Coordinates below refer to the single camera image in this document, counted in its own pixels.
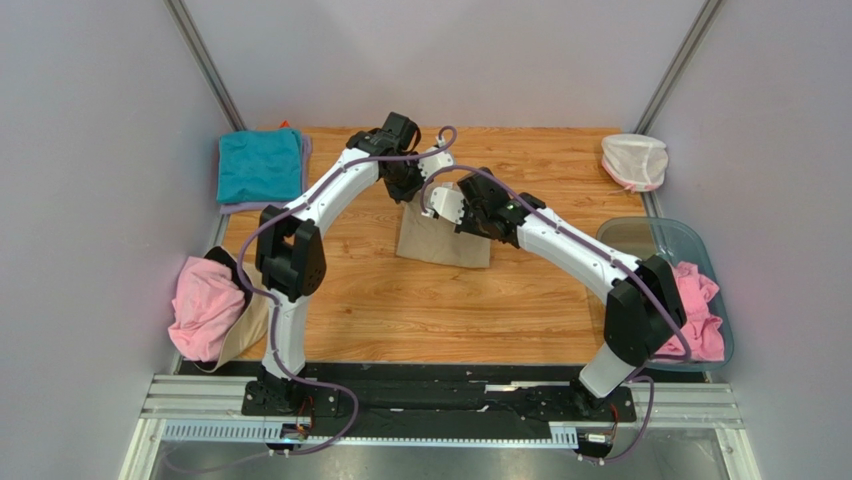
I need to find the beige t-shirt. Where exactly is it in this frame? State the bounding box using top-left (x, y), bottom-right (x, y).
top-left (395, 193), bottom-right (491, 269)

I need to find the clear teal plastic bin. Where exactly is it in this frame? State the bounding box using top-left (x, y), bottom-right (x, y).
top-left (596, 217), bottom-right (735, 373)

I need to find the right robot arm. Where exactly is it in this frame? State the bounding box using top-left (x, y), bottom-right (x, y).
top-left (455, 168), bottom-right (691, 403)

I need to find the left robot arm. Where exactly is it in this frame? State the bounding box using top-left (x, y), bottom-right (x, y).
top-left (242, 112), bottom-right (424, 416)

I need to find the white mesh laundry bag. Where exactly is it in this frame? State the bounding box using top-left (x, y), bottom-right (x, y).
top-left (601, 133), bottom-right (669, 193)

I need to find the teal folded t-shirt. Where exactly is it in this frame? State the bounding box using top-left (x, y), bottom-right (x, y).
top-left (216, 128), bottom-right (305, 206)

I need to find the beige cloth at left edge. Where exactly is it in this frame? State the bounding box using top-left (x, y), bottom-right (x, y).
top-left (192, 246), bottom-right (269, 373)

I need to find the pink cloth at left edge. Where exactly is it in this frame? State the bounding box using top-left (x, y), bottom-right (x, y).
top-left (168, 257), bottom-right (245, 362)

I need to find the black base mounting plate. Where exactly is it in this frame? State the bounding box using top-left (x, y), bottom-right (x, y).
top-left (179, 359), bottom-right (707, 441)

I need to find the pink t-shirt in bin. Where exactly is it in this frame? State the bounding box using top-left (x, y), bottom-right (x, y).
top-left (672, 261), bottom-right (725, 362)

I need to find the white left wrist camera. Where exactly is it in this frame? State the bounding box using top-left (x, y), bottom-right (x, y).
top-left (418, 136), bottom-right (456, 179)

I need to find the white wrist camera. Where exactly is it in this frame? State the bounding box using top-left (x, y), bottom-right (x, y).
top-left (421, 185), bottom-right (465, 229)
top-left (418, 136), bottom-right (456, 179)

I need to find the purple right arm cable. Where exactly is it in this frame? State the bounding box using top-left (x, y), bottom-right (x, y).
top-left (417, 164), bottom-right (694, 466)

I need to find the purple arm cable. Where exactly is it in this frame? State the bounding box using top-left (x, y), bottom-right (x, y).
top-left (417, 164), bottom-right (694, 466)
top-left (236, 125), bottom-right (459, 461)

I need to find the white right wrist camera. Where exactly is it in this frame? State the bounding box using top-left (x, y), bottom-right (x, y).
top-left (421, 185), bottom-right (465, 229)

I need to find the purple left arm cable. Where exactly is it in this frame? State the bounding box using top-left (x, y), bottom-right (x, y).
top-left (236, 125), bottom-right (459, 461)

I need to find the right aluminium corner post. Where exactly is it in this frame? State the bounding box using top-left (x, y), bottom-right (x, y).
top-left (633, 0), bottom-right (726, 135)

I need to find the aluminium corner post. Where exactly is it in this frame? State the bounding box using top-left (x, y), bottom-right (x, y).
top-left (164, 0), bottom-right (247, 131)
top-left (633, 0), bottom-right (726, 135)

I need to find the left aluminium corner post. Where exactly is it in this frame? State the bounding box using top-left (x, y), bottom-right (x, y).
top-left (164, 0), bottom-right (247, 131)

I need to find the aluminium frame rail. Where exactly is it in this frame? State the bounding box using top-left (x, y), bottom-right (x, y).
top-left (120, 363), bottom-right (760, 479)

